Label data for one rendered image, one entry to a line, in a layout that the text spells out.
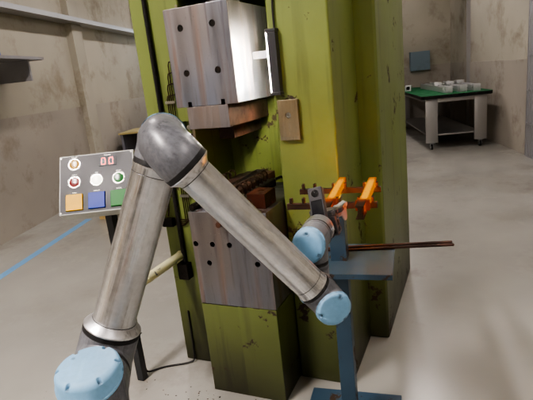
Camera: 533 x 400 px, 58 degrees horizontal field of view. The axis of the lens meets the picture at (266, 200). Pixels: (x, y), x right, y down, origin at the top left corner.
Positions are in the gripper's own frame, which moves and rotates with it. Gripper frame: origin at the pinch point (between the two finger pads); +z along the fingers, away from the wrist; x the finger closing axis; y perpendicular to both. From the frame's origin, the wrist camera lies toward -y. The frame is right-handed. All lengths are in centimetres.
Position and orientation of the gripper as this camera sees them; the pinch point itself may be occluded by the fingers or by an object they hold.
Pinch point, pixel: (331, 203)
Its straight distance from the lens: 161.7
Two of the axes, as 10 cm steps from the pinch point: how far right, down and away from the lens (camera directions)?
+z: 3.1, -2.6, 9.1
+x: 9.1, -1.9, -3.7
